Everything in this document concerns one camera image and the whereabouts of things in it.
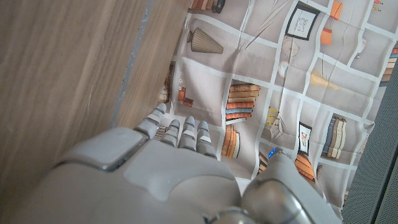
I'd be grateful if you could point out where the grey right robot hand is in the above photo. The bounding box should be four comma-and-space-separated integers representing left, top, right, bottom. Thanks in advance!
6, 102, 343, 224

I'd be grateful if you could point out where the printed bookshelf backdrop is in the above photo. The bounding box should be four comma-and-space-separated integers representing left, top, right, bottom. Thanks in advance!
157, 0, 398, 215

